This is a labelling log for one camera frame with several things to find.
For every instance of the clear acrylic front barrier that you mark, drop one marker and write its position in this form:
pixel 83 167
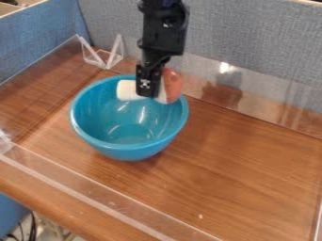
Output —
pixel 80 203

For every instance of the clear acrylic barrier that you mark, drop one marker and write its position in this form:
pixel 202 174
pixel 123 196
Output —
pixel 80 203
pixel 288 103
pixel 20 54

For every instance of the clear acrylic left barrier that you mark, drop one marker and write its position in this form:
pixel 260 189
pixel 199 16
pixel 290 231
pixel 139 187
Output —
pixel 20 54

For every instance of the clear acrylic back barrier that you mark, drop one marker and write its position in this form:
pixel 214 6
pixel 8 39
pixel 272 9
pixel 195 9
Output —
pixel 288 103

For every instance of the blue plastic bowl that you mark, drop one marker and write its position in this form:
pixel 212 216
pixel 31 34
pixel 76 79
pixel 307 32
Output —
pixel 125 130

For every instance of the clear acrylic corner bracket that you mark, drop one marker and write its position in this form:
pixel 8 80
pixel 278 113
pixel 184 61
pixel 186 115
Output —
pixel 101 58

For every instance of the white brown toy mushroom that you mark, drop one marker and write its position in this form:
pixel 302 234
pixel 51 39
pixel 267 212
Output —
pixel 171 88

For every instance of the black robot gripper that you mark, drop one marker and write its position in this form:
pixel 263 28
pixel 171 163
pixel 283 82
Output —
pixel 163 39

